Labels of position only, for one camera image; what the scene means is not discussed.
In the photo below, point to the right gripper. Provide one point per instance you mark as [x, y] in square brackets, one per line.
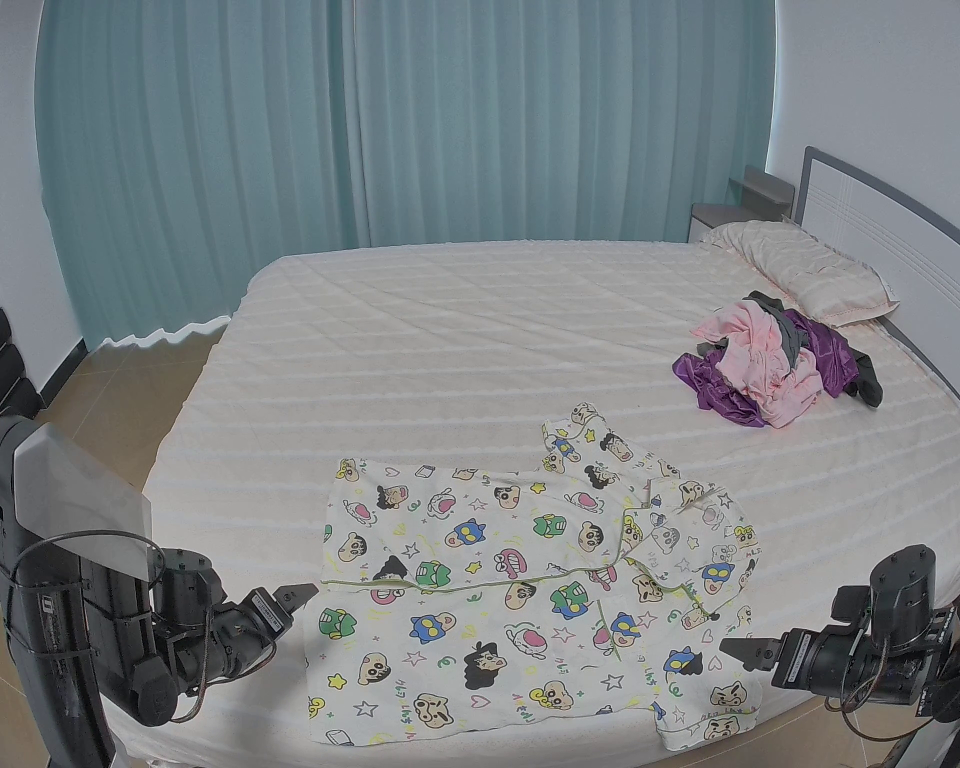
[810, 660]

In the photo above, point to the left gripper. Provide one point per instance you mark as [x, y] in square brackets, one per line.
[262, 615]

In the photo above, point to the white printed pyjama top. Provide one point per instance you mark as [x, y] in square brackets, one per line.
[487, 600]

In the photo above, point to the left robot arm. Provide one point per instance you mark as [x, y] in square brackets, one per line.
[75, 622]

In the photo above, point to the pile of clothes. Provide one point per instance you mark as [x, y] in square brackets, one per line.
[757, 360]

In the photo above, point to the bed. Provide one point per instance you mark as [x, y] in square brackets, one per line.
[450, 337]

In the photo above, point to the black chair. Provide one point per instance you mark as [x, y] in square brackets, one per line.
[15, 367]

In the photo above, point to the cream pillow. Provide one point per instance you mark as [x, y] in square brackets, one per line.
[810, 270]

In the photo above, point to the grey bedside table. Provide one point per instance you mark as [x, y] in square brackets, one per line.
[765, 196]

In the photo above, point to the blue-green curtain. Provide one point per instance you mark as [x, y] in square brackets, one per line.
[562, 112]
[187, 150]

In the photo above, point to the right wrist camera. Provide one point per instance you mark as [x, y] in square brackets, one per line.
[851, 604]

